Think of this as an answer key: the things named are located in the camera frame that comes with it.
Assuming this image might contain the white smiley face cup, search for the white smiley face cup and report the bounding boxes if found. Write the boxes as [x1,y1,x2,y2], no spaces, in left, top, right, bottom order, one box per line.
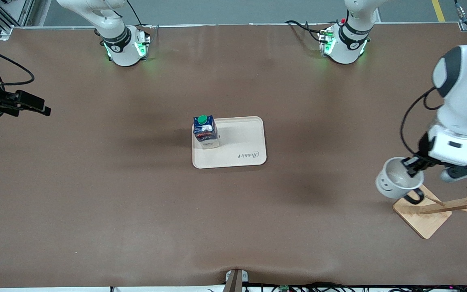
[375,157,425,205]

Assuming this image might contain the blue white milk carton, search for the blue white milk carton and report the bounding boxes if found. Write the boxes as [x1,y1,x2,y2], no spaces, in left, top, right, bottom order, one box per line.
[193,115,221,150]

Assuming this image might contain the wooden cup rack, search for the wooden cup rack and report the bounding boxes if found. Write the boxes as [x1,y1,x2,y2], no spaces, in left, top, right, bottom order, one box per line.
[393,182,467,240]

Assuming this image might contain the brown table mat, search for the brown table mat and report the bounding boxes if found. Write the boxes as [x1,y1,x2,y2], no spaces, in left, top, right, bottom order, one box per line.
[0,24,467,289]

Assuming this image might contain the cream plastic tray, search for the cream plastic tray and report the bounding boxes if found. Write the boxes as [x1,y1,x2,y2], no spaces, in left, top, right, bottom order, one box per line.
[192,116,267,170]

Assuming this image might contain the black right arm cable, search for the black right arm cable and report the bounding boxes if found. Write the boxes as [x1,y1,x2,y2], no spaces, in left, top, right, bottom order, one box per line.
[0,40,35,87]

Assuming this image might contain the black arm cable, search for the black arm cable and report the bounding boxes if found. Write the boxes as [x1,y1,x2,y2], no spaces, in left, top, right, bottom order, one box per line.
[0,40,35,87]
[400,86,447,159]

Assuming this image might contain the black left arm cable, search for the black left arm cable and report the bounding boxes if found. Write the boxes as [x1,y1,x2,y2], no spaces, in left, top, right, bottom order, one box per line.
[400,86,447,159]

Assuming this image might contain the thin black base cable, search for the thin black base cable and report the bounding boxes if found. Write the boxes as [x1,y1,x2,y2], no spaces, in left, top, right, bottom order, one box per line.
[126,0,143,27]

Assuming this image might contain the black base power cable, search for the black base power cable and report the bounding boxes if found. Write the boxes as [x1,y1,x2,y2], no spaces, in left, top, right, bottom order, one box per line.
[285,19,324,43]

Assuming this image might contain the metal table edge bracket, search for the metal table edge bracket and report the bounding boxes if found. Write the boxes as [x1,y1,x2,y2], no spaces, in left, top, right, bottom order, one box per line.
[225,269,249,292]

